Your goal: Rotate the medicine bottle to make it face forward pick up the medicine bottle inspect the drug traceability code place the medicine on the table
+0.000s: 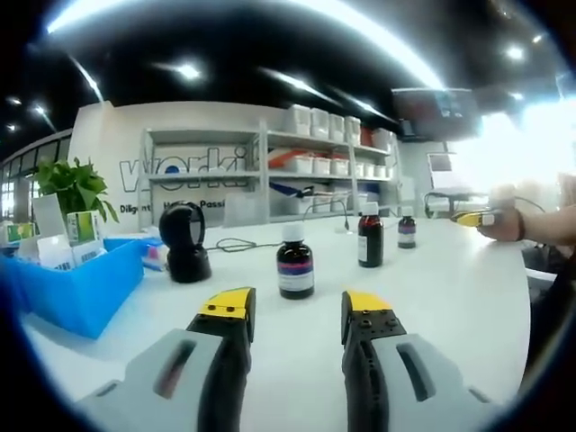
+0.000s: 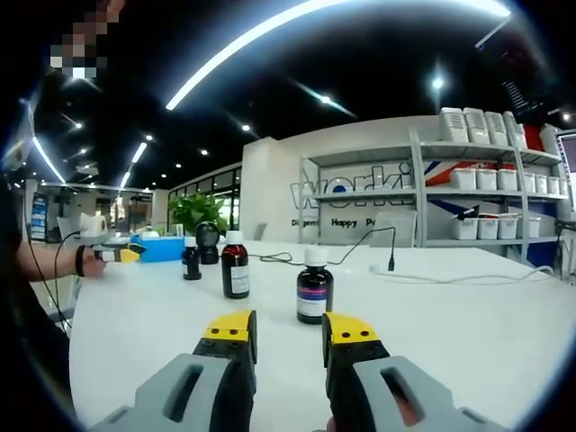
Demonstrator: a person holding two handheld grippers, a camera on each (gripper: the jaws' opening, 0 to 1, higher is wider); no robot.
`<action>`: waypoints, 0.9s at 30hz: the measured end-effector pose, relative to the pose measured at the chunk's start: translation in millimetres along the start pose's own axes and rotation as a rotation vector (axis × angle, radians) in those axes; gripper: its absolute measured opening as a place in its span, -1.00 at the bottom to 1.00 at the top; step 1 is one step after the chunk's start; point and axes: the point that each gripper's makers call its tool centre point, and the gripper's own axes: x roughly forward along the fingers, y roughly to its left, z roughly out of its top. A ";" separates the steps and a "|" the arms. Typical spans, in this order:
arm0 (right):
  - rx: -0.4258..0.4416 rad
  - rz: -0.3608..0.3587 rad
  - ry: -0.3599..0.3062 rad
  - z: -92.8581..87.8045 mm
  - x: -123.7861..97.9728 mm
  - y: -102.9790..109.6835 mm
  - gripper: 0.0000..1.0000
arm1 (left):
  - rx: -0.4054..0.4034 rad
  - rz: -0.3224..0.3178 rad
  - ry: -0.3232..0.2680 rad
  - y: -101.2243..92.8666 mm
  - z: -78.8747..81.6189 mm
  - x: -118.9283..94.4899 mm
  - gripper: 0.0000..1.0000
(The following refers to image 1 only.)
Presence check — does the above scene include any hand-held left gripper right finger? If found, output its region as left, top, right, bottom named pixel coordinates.
left=340, top=290, right=501, bottom=432

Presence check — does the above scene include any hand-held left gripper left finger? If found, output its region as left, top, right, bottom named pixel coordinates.
left=75, top=285, right=257, bottom=432

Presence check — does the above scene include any small brown medicine bottle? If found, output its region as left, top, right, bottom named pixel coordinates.
left=397, top=206, right=418, bottom=250

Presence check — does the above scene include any tall brown medicine bottle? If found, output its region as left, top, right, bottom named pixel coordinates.
left=356, top=202, right=385, bottom=269

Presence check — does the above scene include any wide brown medicine bottle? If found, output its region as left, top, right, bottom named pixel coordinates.
left=275, top=224, right=315, bottom=301

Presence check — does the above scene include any green white medicine box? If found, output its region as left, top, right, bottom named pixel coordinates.
left=66, top=210, right=104, bottom=267

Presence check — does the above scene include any person's right hand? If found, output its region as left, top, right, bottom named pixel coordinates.
left=475, top=210, right=526, bottom=243

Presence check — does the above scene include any white table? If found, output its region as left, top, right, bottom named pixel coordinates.
left=17, top=214, right=533, bottom=432

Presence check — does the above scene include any small pink box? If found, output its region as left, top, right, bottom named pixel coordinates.
left=142, top=242, right=168, bottom=273

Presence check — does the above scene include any hanging monitor screen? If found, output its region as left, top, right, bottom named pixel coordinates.
left=390, top=87, right=479, bottom=139

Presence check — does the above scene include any blue plastic bin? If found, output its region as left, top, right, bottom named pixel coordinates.
left=0, top=237, right=146, bottom=340

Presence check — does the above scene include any black barcode scanner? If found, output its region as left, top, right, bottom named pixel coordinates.
left=158, top=207, right=213, bottom=284

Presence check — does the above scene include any person's dark clothing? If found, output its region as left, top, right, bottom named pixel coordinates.
left=519, top=242, right=576, bottom=400

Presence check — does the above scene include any group of white storage boxes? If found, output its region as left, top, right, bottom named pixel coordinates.
left=268, top=103, right=393, bottom=215

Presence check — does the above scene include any grey metal shelf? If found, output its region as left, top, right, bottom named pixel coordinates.
left=138, top=117, right=402, bottom=227

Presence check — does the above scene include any green potted plant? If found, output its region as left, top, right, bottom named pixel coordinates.
left=32, top=157, right=121, bottom=225

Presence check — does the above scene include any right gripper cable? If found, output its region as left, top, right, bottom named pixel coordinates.
left=512, top=194, right=562, bottom=213

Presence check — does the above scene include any black scanner cable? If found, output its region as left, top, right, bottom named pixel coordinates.
left=204, top=238, right=281, bottom=254

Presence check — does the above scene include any black gooseneck cable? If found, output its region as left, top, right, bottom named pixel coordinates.
left=302, top=201, right=357, bottom=235

